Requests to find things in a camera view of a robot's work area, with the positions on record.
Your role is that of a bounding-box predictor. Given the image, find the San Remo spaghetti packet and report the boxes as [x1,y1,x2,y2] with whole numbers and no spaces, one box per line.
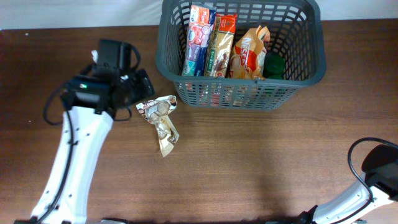
[204,14,237,78]

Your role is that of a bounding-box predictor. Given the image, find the green-lid jar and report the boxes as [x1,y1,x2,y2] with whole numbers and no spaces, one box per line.
[263,52,285,80]
[262,88,287,100]

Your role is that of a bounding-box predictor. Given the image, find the orange snack bag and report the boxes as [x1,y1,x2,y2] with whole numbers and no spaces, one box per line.
[228,26,271,80]

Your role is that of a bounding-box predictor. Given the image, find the silver brown snack pouch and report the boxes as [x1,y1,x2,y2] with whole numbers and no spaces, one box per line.
[136,95,180,157]

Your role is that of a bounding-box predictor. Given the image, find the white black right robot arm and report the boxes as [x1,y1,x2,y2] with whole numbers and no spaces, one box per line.
[274,144,397,224]

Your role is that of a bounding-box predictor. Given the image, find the Kleenex tissue multipack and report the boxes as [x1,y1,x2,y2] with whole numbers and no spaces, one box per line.
[181,3,216,77]

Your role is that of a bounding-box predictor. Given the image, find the grey plastic slotted basket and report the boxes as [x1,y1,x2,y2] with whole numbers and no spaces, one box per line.
[155,0,326,110]

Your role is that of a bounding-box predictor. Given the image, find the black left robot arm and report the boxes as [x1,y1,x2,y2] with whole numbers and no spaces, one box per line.
[26,39,155,223]

